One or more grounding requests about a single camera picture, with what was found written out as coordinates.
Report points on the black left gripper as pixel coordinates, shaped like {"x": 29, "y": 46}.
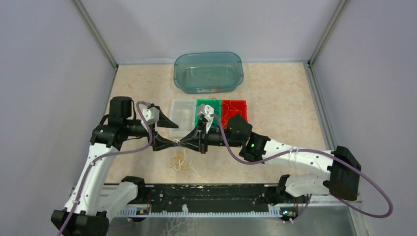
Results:
{"x": 159, "y": 142}

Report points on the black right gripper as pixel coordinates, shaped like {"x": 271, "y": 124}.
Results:
{"x": 187, "y": 141}

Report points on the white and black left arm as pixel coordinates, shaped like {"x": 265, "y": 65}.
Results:
{"x": 129, "y": 127}

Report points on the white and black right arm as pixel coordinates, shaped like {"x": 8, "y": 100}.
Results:
{"x": 334, "y": 172}

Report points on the white plastic bin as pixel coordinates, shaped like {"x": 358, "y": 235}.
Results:
{"x": 183, "y": 113}

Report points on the green plastic bin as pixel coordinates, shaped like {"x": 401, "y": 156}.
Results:
{"x": 216, "y": 104}

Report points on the red plastic bin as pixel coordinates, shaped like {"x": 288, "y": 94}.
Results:
{"x": 230, "y": 108}

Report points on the teal transparent plastic tub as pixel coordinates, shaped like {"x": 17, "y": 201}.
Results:
{"x": 208, "y": 72}

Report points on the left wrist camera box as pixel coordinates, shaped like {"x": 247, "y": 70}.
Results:
{"x": 151, "y": 115}

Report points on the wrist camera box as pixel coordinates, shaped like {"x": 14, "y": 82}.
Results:
{"x": 151, "y": 115}
{"x": 206, "y": 112}

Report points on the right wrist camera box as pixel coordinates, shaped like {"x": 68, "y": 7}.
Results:
{"x": 206, "y": 112}

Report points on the aluminium frame rail left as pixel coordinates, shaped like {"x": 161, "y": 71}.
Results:
{"x": 104, "y": 87}

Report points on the aluminium frame rail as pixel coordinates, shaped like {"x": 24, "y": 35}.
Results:
{"x": 359, "y": 223}
{"x": 104, "y": 87}

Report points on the aluminium frame rail right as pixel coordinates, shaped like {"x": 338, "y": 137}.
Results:
{"x": 359, "y": 223}

